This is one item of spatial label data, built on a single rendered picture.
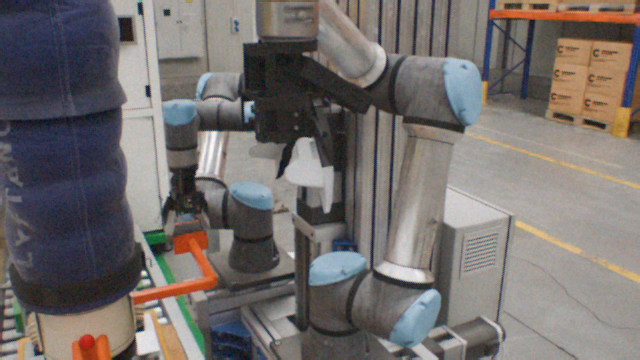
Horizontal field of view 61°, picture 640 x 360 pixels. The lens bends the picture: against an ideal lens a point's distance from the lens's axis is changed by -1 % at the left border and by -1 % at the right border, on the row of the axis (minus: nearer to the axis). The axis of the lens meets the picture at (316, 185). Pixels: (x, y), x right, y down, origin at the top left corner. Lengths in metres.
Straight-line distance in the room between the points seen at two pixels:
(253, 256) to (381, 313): 0.60
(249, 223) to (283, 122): 0.88
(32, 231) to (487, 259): 1.06
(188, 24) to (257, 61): 9.57
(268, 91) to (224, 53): 10.07
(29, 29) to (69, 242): 0.34
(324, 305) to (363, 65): 0.47
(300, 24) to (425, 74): 0.41
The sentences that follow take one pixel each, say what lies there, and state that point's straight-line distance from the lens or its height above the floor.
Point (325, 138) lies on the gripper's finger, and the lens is 0.64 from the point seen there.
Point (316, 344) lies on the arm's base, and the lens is 1.15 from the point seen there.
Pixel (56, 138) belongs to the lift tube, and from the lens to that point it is 0.92.
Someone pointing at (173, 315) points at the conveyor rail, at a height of 0.59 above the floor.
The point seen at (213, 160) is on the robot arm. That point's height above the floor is 1.32.
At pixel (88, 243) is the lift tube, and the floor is 1.38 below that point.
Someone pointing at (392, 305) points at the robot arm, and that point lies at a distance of 1.01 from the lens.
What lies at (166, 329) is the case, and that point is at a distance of 1.52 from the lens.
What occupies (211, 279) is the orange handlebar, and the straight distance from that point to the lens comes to 1.21.
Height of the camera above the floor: 1.76
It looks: 19 degrees down
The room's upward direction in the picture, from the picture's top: straight up
